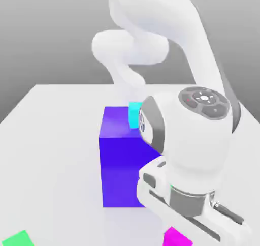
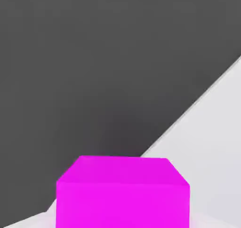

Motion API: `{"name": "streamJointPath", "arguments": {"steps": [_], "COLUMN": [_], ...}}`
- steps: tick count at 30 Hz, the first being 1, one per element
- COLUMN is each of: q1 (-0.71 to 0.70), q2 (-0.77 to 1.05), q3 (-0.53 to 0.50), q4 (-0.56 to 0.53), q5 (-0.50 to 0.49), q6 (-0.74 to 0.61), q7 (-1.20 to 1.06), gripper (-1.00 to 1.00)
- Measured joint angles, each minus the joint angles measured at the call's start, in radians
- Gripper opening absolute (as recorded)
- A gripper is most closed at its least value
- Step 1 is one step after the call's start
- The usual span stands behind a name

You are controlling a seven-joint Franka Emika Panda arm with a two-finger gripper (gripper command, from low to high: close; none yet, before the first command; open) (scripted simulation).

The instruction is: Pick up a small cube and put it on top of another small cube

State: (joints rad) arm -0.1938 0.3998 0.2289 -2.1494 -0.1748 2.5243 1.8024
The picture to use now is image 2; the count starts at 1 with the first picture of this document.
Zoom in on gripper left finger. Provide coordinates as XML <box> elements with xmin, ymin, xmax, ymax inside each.
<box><xmin>3</xmin><ymin>198</ymin><xmax>57</xmax><ymax>228</ymax></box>

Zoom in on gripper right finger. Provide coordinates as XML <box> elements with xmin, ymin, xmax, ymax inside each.
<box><xmin>189</xmin><ymin>211</ymin><xmax>236</xmax><ymax>228</ymax></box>

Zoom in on small magenta cube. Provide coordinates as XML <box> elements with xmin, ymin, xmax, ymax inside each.
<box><xmin>56</xmin><ymin>155</ymin><xmax>191</xmax><ymax>228</ymax></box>

